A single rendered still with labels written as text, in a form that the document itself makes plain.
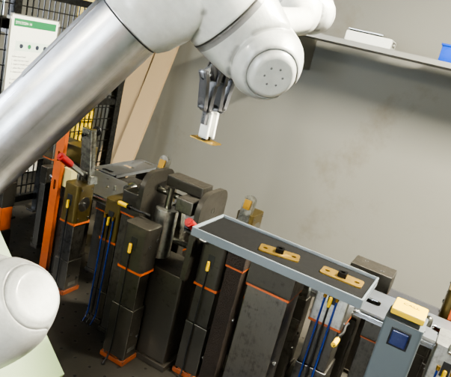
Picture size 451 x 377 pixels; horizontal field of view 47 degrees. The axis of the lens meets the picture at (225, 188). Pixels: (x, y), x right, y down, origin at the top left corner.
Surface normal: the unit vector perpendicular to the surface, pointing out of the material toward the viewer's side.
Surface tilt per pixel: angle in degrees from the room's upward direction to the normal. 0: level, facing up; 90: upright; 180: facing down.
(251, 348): 90
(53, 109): 102
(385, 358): 90
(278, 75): 107
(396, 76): 90
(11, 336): 96
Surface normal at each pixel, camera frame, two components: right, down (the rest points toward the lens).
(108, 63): 0.32, 0.60
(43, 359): 0.76, -0.43
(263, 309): -0.47, 0.14
